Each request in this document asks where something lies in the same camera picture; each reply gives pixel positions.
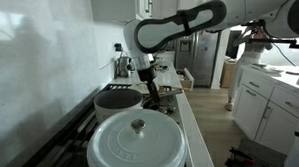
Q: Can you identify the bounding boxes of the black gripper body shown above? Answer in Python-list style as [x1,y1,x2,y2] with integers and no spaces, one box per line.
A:
[137,64,158,84]

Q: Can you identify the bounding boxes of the white saucepan with steel handle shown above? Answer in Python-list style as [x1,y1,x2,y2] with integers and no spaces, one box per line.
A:
[93,86,185,124]

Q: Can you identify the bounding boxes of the steel electric kettle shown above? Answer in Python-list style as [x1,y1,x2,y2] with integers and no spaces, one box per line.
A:
[116,55,137,79]

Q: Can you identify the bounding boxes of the open wooden drawer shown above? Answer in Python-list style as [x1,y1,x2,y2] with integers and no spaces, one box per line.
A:
[175,66,196,92]

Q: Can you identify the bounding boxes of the stainless steel refrigerator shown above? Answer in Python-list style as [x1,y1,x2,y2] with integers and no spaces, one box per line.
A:
[173,30,223,90]

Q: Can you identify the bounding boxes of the white Dutch oven lid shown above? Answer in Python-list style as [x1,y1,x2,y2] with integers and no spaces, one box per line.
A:
[84,106,189,167]

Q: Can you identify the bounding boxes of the cardboard box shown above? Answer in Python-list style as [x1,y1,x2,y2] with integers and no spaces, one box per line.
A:
[219,58,239,89]

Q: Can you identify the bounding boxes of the black monitor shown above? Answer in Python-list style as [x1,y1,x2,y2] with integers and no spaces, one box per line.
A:
[225,29,243,60]

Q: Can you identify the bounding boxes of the person in white clothes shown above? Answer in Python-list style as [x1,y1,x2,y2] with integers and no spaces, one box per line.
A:
[221,20,276,112]

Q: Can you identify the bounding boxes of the white island cabinets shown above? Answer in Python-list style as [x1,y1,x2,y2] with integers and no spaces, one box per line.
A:
[230,62,299,158]

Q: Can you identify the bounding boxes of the black tool with red parts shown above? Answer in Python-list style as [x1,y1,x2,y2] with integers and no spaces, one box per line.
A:
[223,135,288,167]

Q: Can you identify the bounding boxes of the black gas cooktop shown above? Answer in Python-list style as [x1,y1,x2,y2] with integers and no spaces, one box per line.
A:
[8,80,186,167]

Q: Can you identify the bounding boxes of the brown pan with wooden handle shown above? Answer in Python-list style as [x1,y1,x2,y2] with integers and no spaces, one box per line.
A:
[133,81,193,100]

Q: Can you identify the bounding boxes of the black wall plug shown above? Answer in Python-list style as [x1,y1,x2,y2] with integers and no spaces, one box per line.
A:
[113,42,123,53]

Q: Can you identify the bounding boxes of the white upper wall cabinet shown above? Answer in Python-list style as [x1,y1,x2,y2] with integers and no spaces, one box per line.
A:
[90,0,155,25]

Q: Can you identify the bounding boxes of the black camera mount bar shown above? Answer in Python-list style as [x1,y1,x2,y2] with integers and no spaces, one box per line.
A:
[247,36,299,53]

